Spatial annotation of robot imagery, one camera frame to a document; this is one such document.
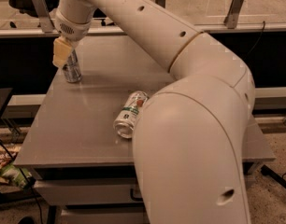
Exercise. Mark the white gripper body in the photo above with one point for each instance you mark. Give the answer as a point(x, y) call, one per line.
point(72, 31)

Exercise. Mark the white starbucks can lying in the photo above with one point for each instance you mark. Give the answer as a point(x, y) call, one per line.
point(125, 122)

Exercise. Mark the left metal railing bracket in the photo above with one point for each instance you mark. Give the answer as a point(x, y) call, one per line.
point(43, 15)

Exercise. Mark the silver redbull can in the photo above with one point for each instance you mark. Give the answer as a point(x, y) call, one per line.
point(71, 69)

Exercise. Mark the green snack bag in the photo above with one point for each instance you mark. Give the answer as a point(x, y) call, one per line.
point(19, 177)

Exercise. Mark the black stand leg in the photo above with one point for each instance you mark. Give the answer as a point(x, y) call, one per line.
point(267, 171)

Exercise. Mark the right metal railing bracket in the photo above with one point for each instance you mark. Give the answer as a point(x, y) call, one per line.
point(231, 19)

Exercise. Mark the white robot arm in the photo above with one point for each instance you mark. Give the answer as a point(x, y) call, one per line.
point(188, 137)

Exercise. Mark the grey drawer cabinet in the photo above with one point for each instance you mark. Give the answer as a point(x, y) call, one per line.
point(77, 158)

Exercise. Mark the black office chair left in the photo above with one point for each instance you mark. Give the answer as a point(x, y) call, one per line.
point(31, 0)

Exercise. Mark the black drawer handle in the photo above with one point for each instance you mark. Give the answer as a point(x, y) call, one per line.
point(133, 196)

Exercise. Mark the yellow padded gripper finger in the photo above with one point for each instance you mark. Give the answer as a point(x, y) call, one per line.
point(62, 49)

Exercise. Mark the black office chair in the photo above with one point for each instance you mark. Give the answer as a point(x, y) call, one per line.
point(98, 15)
point(31, 0)

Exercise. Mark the black office chair right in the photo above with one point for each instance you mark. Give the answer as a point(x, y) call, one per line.
point(98, 15)

